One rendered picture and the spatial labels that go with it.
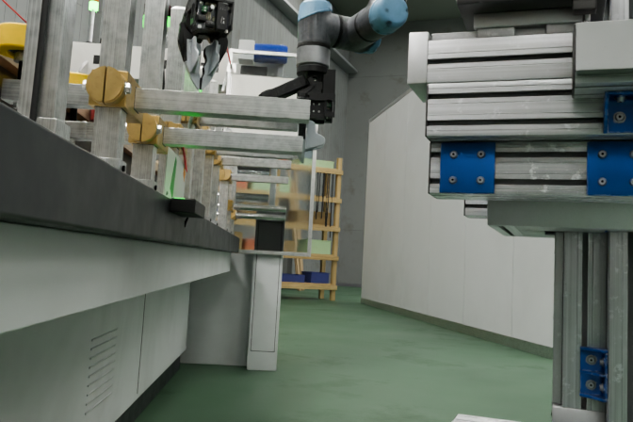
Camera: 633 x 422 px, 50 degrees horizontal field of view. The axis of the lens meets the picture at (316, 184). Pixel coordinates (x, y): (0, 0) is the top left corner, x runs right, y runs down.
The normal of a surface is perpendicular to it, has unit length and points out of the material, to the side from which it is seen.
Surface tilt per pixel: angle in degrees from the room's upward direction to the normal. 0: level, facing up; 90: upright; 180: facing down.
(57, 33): 90
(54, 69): 90
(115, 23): 90
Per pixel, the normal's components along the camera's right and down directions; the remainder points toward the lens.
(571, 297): -0.34, -0.12
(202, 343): 0.06, -0.11
